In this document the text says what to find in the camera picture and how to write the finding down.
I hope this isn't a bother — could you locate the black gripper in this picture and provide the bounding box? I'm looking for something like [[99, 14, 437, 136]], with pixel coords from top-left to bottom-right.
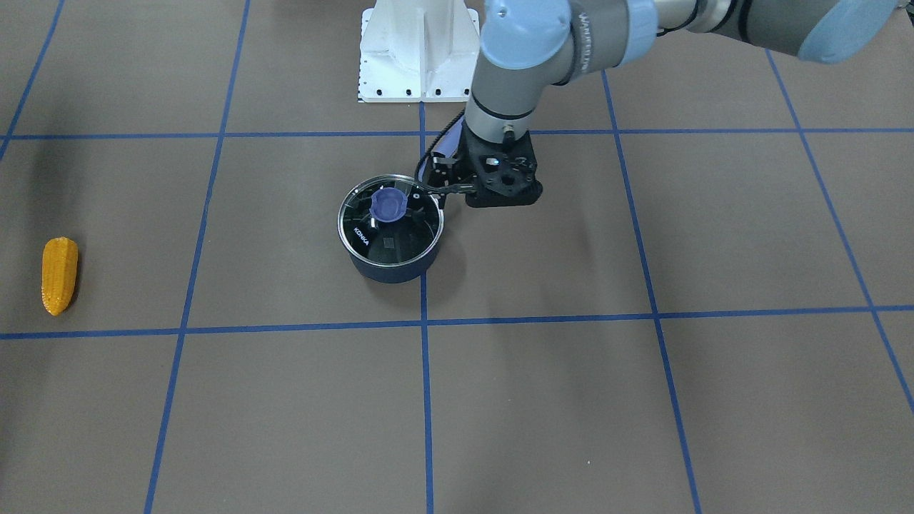
[[428, 128, 543, 208]]

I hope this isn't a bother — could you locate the glass pot lid blue knob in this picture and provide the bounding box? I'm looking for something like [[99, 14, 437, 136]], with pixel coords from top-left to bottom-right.
[[336, 173, 445, 270]]

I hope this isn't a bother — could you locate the yellow corn cob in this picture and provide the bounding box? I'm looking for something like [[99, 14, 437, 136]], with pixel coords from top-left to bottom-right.
[[41, 237, 79, 316]]

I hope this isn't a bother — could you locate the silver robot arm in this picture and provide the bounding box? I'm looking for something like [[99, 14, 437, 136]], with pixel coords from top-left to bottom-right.
[[415, 1, 895, 208]]

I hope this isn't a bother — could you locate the dark blue saucepan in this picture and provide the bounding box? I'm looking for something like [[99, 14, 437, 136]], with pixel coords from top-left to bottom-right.
[[336, 138, 450, 284]]

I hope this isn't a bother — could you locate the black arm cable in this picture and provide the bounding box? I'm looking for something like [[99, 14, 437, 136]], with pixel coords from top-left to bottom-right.
[[414, 111, 466, 188]]

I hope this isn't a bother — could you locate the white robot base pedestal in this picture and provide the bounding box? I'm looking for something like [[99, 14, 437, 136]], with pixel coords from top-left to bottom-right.
[[357, 1, 481, 104]]

